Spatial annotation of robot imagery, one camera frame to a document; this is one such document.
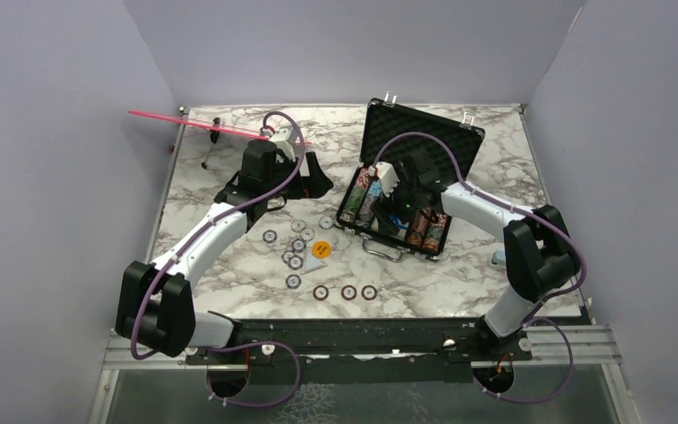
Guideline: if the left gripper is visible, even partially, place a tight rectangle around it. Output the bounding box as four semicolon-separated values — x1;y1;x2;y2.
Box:
262;151;333;200

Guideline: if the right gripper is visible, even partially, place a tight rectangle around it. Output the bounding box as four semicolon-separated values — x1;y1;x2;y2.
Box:
369;173;421;236

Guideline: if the blue yellow card deck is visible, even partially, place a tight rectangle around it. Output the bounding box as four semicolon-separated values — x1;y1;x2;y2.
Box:
389;215;408;230

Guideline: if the white one poker chip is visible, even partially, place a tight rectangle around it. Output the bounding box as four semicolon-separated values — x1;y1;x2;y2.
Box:
300;228;315;241
290;219;306;233
318;216;335;230

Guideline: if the orange big blind button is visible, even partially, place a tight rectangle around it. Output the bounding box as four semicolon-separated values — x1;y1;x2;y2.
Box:
311;240;332;259

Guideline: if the blue ten poker chip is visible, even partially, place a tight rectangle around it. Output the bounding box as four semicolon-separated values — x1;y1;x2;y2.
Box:
262;230;278;244

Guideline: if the clear triangular dealer button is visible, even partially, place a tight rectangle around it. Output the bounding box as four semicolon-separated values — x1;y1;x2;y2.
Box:
301;254;327;275

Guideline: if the orange black poker chip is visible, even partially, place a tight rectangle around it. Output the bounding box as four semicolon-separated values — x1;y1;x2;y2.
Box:
340;284;358;301
360;284;378;301
312;284;329;301

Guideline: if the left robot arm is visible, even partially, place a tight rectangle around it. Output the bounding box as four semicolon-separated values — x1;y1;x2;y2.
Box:
115;140;334;363

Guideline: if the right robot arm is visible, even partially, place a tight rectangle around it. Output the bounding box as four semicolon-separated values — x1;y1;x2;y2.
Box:
368;151;586;360

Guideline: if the light blue chip stack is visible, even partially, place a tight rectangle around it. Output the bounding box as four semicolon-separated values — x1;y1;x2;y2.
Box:
355;179;383;228

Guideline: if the orange black chip stack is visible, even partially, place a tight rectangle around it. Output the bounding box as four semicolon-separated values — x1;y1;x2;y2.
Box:
405;208;432;247

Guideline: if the red white chip stack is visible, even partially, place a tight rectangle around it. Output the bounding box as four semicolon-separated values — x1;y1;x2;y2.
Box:
340;168;371;222

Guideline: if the black poker chip case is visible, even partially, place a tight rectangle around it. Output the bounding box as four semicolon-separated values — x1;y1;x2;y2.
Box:
335;98;486;261

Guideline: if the purple red chip stack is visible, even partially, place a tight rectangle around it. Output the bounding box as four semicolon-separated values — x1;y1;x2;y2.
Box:
422;214;449;253

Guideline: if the light blue eraser block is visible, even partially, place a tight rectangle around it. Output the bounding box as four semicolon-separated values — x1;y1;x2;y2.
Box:
491;250;507;267

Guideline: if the pink acrylic sheet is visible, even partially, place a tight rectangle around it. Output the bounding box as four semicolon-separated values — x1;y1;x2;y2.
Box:
128;109;313;148

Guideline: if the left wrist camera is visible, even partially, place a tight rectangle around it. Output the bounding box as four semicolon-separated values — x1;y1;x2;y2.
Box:
261;125;298;163

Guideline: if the chrome case handle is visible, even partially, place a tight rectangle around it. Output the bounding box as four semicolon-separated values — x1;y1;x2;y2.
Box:
361;233;411;263

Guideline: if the metal wire stand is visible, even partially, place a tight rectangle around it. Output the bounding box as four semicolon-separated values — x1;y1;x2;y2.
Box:
200;117;222;170

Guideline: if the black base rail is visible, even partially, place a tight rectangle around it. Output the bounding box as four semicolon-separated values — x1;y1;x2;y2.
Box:
185;318;537;386

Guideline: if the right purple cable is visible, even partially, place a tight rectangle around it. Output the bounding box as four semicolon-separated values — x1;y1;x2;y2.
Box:
371;132;588;405

